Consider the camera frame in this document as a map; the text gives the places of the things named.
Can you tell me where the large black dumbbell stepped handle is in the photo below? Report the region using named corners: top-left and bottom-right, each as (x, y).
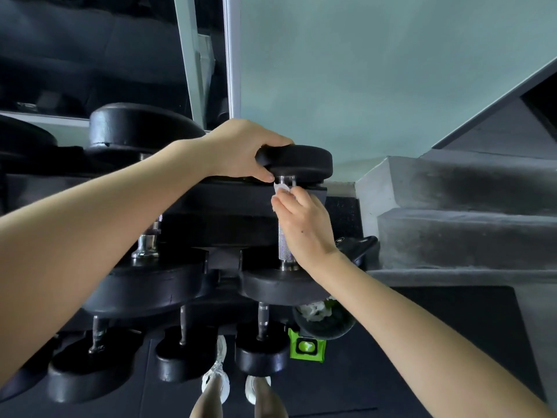
top-left (0, 115), bottom-right (58, 164)

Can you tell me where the small end dumbbell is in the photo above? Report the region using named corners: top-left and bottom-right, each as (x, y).
top-left (238, 145), bottom-right (334, 306)

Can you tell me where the green wet wipes pack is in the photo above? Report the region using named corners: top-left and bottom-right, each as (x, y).
top-left (287, 328), bottom-right (327, 364)

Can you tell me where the row dumbbell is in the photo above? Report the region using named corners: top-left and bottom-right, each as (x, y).
top-left (82, 103), bottom-right (208, 319)

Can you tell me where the person's right white sneaker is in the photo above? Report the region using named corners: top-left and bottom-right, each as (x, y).
top-left (245, 375), bottom-right (272, 405)

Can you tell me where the person's white sneaker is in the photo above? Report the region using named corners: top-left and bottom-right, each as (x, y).
top-left (245, 375), bottom-right (272, 405)
top-left (201, 334), bottom-right (230, 405)

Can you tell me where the person's right hand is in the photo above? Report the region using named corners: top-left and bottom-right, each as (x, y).
top-left (270, 186), bottom-right (342, 279)

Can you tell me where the person's left forearm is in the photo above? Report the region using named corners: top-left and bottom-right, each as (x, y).
top-left (0, 132), bottom-right (218, 388)

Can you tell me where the black kettlebell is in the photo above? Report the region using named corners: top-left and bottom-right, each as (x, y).
top-left (335, 236), bottom-right (379, 268)

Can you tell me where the person's left hand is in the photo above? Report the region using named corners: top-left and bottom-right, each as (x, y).
top-left (204, 118), bottom-right (296, 183)

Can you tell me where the black dumbbell rack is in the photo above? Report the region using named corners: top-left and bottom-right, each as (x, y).
top-left (0, 147), bottom-right (330, 340)

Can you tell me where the person's left white sneaker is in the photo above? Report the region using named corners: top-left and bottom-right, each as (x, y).
top-left (201, 334), bottom-right (230, 405)

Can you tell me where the person's right forearm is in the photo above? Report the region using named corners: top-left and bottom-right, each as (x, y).
top-left (311, 250), bottom-right (554, 418)

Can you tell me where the person's right leg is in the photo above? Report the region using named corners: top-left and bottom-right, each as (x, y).
top-left (254, 377), bottom-right (288, 418)

